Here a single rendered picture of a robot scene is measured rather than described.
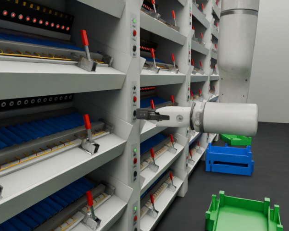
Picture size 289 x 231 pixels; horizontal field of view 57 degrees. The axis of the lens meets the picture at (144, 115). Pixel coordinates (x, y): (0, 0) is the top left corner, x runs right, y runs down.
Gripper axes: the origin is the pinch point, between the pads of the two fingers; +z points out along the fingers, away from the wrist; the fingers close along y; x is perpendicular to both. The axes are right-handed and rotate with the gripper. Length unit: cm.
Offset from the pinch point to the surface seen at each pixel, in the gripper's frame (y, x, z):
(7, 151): -39.8, -2.2, 9.5
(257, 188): 93, -56, -35
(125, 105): -4.7, 2.8, 3.4
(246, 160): 114, -45, -27
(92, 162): -22.1, -8.7, 3.6
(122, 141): -6.6, -7.3, 3.6
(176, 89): 65, 4, 8
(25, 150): -35.9, -3.0, 9.4
